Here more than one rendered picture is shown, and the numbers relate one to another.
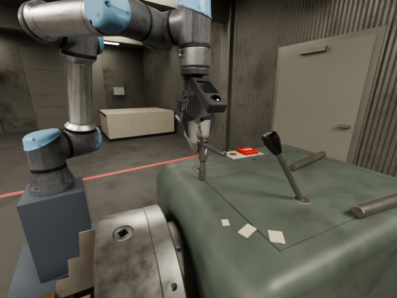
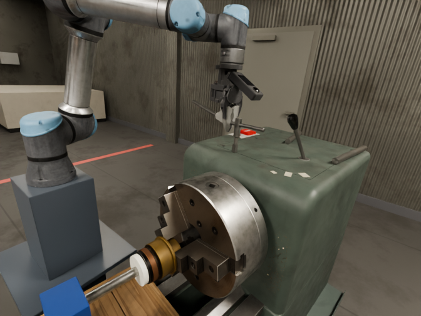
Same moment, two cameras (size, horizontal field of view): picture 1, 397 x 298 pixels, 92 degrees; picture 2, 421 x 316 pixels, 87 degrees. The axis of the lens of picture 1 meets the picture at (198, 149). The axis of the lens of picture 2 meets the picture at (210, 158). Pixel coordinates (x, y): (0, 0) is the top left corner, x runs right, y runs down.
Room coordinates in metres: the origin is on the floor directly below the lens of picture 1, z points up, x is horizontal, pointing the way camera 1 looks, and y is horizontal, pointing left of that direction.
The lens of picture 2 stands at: (-0.18, 0.33, 1.50)
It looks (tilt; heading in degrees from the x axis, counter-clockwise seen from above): 21 degrees down; 338
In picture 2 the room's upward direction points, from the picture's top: 4 degrees clockwise
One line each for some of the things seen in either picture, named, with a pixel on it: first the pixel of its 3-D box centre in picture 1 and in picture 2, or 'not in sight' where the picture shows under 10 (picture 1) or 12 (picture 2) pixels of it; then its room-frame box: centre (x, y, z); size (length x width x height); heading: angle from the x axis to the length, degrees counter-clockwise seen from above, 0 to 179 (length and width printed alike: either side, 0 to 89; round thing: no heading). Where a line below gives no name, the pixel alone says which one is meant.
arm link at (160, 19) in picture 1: (157, 29); (200, 26); (0.55, 0.10, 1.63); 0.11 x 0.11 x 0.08; 59
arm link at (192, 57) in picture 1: (194, 60); (231, 57); (0.51, 0.01, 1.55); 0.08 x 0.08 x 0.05
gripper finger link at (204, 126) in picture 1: (199, 134); (228, 116); (0.52, 0.00, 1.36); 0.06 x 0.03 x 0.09; 24
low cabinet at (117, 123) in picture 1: (136, 122); (46, 105); (6.92, 2.27, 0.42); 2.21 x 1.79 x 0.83; 123
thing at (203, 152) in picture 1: (202, 158); (236, 135); (0.46, -0.01, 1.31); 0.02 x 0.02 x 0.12
